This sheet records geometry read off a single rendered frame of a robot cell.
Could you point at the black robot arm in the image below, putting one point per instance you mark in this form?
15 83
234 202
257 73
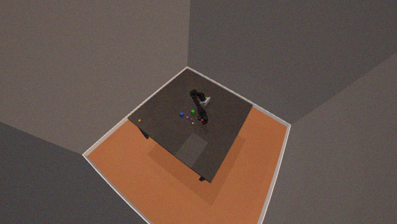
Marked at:
201 111

